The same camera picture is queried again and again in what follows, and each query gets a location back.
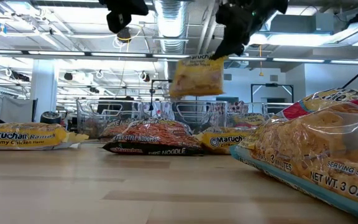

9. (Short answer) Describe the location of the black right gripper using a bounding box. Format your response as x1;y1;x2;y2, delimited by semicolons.
211;0;288;60

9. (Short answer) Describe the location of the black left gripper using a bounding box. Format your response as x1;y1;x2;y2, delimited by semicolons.
98;0;149;16

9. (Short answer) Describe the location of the yellow creamy chicken ramen pack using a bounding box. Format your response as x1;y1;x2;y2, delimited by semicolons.
168;53;226;98
194;126;262;156
0;122;90;151

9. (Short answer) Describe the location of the black ceiling spotlight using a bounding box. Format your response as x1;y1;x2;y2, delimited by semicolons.
116;32;132;43

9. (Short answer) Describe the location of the long overhead light bar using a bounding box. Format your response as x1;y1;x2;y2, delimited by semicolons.
0;49;358;66

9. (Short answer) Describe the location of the bright ceiling lamp panel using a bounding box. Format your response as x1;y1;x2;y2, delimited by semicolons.
249;30;335;47

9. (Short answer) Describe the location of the clear plastic bin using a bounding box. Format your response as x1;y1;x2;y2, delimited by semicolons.
162;100;229;134
76;98;144;140
240;102;295;128

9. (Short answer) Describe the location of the black round pot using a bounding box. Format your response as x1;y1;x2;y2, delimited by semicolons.
40;111;62;124

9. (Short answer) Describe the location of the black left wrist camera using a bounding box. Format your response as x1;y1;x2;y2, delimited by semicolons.
106;11;134;34

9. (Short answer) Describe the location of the wide silver ventilation duct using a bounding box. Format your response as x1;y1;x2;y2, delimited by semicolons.
154;0;188;63

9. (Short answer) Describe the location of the black metal frame stand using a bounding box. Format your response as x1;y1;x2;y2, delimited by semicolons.
250;83;295;104

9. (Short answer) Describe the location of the yellow hanging cable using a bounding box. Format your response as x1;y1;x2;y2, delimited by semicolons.
114;26;143;96

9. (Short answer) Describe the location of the grey partition wall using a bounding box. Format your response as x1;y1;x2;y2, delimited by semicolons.
0;96;37;124

